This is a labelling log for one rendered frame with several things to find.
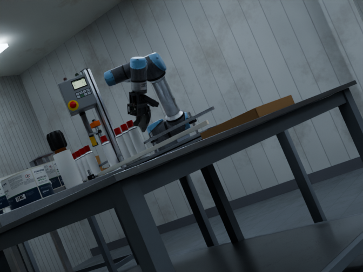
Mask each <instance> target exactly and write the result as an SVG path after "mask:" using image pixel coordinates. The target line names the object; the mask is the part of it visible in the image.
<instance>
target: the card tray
mask: <svg viewBox="0 0 363 272"><path fill-rule="evenodd" d="M293 104H295V103H294V100H293V98H292V96H291V95H289V96H286V97H283V98H280V99H278V100H275V101H272V102H270V103H267V104H264V105H261V106H258V107H256V108H253V109H251V110H249V111H247V112H245V113H243V114H241V115H238V116H236V117H234V118H232V119H230V120H228V121H226V122H224V123H222V124H219V125H217V126H215V127H213V128H211V129H209V130H207V131H205V132H202V133H200V135H201V137H202V139H203V140H204V139H206V138H209V137H211V136H213V135H216V134H219V133H221V132H224V131H227V130H229V129H231V128H234V127H237V126H239V125H242V124H244V123H247V122H249V121H252V120H254V119H257V118H260V117H262V116H265V115H267V114H270V113H272V112H275V111H277V110H280V109H282V108H285V107H288V106H290V105H293Z"/></svg>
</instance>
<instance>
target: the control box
mask: <svg viewBox="0 0 363 272"><path fill-rule="evenodd" d="M81 77H85V80H86V82H87V84H88V85H87V86H85V87H82V88H80V89H77V90H74V89H73V87H72V84H71V81H73V80H76V79H78V78H81ZM58 86H59V89H60V91H61V93H62V96H63V98H64V101H65V103H66V106H67V108H68V110H69V113H70V115H71V116H74V115H77V114H80V113H82V112H85V111H87V110H90V109H92V108H94V106H95V105H96V104H97V102H96V99H95V97H94V95H93V92H92V89H91V87H90V84H89V82H88V80H87V77H86V75H85V74H82V75H80V76H77V77H74V78H71V79H69V80H66V81H63V82H61V83H58ZM87 88H90V90H91V93H92V94H90V95H88V96H85V97H82V98H80V99H77V97H76V95H75V93H76V92H79V91H81V90H84V89H87ZM72 101H74V102H75V103H76V104H77V106H76V107H75V108H71V107H70V103H71V102H72Z"/></svg>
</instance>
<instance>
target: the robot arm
mask: <svg viewBox="0 0 363 272"><path fill-rule="evenodd" d="M165 71H166V65H165V63H164V61H163V60H162V58H161V56H160V55H159V54H158V53H156V52H155V53H152V54H149V55H147V56H145V57H133V58H131V59H130V62H128V63H126V64H124V65H121V66H119V67H116V68H114V69H112V70H108V71H106V72H105V73H104V79H105V81H106V83H107V84H108V85H109V86H112V85H116V84H118V83H122V82H126V83H131V90H132V92H129V101H130V103H128V104H127V114H130V115H133V116H136V120H135V121H134V122H133V125H134V126H138V127H140V129H141V131H142V132H145V130H146V129H147V132H148V135H149V137H151V135H150V132H152V134H153V136H155V135H157V134H159V133H161V132H164V131H166V130H168V129H169V128H171V127H173V126H175V125H177V124H179V123H181V122H183V121H185V120H187V119H188V115H187V112H184V111H183V110H182V109H179V107H178V105H177V102H176V100H175V98H174V96H173V94H172V91H171V89H170V87H169V85H168V83H167V81H166V78H165V74H166V72H165ZM147 81H148V82H151V83H152V86H153V88H154V90H155V92H156V94H157V96H158V98H159V100H160V102H161V104H162V107H163V109H164V111H165V113H166V117H165V119H166V120H163V119H159V120H157V121H155V122H154V123H152V124H151V125H149V126H148V124H149V122H150V119H151V110H150V106H152V107H158V105H159V102H157V101H156V100H154V99H152V98H150V97H148V96H147V95H145V93H147ZM128 106H129V108H128ZM189 128H191V126H190V124H189V123H186V124H184V125H182V126H180V127H178V128H176V129H174V130H172V131H170V132H168V133H167V134H164V135H162V136H161V137H159V138H157V139H158V141H156V143H157V144H158V143H160V142H162V141H164V140H166V139H168V138H171V137H173V136H175V135H177V134H179V133H181V132H183V131H185V130H187V129H189Z"/></svg>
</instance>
